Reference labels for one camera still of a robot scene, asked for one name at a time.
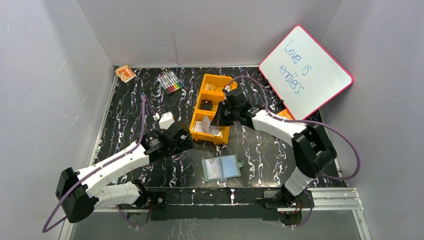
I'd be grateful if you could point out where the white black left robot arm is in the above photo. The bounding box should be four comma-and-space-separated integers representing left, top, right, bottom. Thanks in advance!
55, 121, 193, 223

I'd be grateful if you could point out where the pack of coloured markers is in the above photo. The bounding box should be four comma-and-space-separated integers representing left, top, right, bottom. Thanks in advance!
157, 70, 184, 95

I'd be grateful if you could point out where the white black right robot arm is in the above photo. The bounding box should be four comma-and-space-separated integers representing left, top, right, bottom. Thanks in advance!
211, 88, 337, 207

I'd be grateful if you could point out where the orange cover book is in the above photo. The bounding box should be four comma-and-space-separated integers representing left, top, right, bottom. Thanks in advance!
277, 109, 294, 120

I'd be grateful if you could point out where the black item in bin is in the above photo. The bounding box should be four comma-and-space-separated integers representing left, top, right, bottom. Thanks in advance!
199, 100, 213, 111

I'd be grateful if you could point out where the mint green card holder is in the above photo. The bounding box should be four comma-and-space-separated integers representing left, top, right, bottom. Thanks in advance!
201, 154, 244, 183

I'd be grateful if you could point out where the pink framed whiteboard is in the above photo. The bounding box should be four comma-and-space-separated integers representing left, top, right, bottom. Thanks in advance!
258, 25, 354, 120

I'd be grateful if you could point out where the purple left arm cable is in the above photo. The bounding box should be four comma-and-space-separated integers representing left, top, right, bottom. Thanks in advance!
42, 95, 157, 233

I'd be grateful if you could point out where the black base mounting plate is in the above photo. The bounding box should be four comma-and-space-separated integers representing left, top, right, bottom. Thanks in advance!
117, 187, 314, 222

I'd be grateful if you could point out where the small orange card box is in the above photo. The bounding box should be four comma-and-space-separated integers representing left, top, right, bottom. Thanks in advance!
115, 65, 136, 83

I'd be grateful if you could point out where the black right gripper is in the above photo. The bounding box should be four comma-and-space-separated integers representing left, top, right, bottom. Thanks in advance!
210, 101, 239, 127

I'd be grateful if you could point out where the aluminium rail frame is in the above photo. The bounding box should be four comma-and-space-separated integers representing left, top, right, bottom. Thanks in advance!
57, 187, 374, 240

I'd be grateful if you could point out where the orange three-compartment bin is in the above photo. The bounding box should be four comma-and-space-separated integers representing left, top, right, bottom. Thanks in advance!
189, 73, 238, 145

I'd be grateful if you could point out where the beige item in bin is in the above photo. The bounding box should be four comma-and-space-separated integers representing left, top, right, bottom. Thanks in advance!
205, 83, 216, 91

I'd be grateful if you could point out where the grey card in bin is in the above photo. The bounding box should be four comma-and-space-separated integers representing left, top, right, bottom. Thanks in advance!
194, 115, 223, 136

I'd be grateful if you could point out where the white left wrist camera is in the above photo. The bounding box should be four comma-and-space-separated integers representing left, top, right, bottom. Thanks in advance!
153, 111, 175, 130

